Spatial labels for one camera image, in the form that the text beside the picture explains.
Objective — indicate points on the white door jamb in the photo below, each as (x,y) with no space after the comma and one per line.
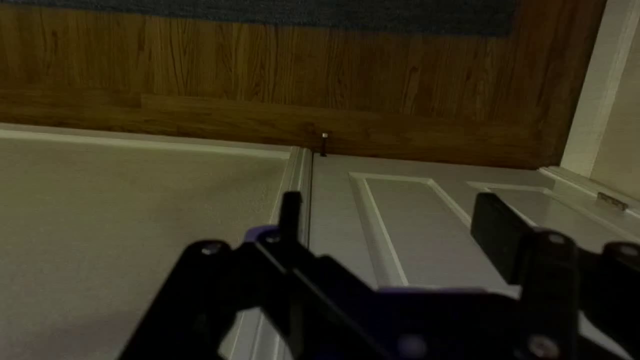
(601,86)

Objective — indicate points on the metal door hinge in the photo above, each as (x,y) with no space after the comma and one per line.
(611,201)

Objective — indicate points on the white panelled door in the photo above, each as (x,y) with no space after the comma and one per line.
(413,226)

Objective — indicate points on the white baseboard strip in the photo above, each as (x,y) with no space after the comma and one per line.
(132,141)

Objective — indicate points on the white door casing strip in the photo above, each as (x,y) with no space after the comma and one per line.
(296,181)

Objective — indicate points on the grey carpet rug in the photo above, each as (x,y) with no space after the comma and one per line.
(266,10)

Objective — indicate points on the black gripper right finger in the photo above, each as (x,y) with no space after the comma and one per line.
(551,292)

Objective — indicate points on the small metal door stopper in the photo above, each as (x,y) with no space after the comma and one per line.
(324,143)

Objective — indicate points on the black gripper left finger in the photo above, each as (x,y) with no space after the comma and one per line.
(212,307)

